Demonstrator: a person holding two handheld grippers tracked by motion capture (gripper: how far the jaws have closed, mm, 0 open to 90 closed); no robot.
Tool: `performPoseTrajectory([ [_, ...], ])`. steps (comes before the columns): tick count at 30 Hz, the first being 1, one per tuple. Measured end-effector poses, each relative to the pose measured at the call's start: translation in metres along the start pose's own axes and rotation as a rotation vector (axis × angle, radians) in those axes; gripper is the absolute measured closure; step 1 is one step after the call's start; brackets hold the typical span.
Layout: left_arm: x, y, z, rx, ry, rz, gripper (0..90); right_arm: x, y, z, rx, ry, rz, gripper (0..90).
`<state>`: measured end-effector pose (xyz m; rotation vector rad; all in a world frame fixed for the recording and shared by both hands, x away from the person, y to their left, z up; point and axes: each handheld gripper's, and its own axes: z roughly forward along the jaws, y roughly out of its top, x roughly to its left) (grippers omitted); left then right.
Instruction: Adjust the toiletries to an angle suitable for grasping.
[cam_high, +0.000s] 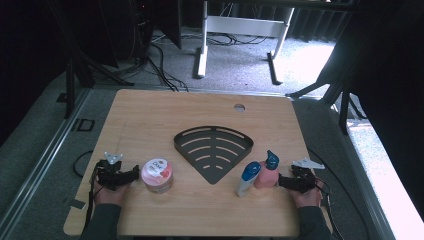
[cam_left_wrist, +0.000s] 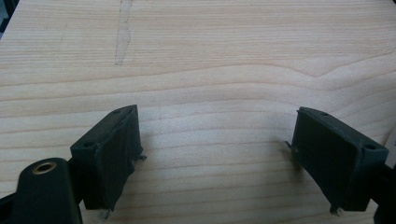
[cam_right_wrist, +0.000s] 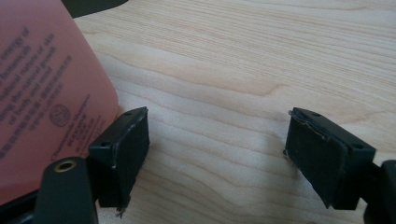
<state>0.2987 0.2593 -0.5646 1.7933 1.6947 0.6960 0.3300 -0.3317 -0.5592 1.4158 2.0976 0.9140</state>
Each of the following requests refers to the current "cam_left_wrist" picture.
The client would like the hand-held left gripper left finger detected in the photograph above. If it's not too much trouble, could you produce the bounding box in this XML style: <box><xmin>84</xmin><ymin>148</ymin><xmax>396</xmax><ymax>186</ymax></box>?
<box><xmin>69</xmin><ymin>105</ymin><xmax>148</xmax><ymax>219</ymax></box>

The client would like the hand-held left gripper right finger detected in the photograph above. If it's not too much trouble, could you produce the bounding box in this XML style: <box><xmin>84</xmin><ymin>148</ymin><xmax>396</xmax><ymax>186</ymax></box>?
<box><xmin>285</xmin><ymin>106</ymin><xmax>390</xmax><ymax>217</ymax></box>

